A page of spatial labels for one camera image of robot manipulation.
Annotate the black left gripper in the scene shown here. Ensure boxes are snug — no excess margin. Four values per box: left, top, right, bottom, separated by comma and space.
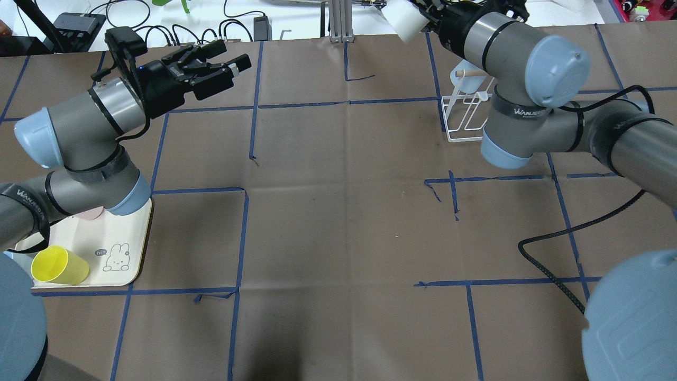
132, 39, 252, 119

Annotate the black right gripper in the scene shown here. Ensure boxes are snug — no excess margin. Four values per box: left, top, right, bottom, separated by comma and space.
427, 1, 492, 58

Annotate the cream white cup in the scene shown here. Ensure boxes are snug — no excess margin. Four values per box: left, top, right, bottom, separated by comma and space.
380, 1, 429, 44

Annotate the light blue ikea cup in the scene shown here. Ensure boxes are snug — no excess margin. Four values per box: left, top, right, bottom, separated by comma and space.
450, 69, 486, 94

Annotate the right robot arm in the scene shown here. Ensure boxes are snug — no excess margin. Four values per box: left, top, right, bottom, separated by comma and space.
414, 1, 676, 380

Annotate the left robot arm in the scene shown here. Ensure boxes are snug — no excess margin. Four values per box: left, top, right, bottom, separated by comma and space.
1, 29, 251, 380

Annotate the pink cup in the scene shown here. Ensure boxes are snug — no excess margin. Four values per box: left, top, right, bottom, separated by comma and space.
73, 206, 105, 220

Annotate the yellow cup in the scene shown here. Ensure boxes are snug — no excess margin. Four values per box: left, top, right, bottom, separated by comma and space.
31, 244, 90, 285

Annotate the cream serving tray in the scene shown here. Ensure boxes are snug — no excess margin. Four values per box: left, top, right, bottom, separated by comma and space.
14, 198, 154, 289

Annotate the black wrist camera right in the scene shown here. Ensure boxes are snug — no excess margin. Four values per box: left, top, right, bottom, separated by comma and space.
493, 0, 530, 22

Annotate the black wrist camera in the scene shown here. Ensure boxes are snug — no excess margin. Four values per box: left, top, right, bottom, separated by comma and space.
493, 0, 530, 22
104, 26, 148, 77

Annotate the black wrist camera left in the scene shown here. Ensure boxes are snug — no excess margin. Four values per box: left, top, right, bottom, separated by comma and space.
104, 26, 148, 77

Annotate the white wire cup rack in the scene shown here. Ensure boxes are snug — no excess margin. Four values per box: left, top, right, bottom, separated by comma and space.
440, 60, 495, 143

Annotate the aluminium frame post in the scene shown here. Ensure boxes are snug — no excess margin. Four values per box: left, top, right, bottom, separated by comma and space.
328, 0, 354, 43

